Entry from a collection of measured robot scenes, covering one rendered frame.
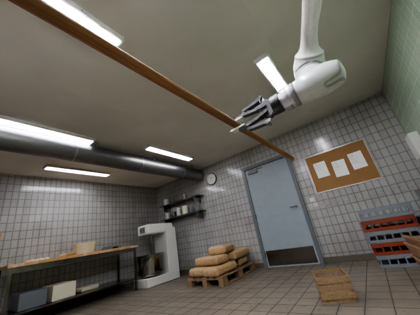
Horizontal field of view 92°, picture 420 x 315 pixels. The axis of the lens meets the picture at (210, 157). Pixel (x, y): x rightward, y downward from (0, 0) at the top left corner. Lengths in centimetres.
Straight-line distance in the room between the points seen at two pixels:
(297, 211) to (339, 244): 85
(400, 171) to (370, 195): 57
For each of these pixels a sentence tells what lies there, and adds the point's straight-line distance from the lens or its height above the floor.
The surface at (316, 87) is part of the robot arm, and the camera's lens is 79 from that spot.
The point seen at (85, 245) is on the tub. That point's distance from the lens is 519.
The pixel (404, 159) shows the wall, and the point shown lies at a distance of 448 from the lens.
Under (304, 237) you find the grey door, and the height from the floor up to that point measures 47.
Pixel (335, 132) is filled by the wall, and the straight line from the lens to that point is 462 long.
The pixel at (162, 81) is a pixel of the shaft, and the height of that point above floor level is 118.
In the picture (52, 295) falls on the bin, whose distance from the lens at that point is 488.
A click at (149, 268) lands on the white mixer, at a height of 37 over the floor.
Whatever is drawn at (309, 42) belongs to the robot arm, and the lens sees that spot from 92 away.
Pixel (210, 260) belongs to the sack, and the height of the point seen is 39.
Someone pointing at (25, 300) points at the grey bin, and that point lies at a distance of 478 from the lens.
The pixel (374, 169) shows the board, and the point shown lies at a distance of 442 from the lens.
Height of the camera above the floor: 76
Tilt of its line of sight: 21 degrees up
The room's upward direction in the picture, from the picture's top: 11 degrees counter-clockwise
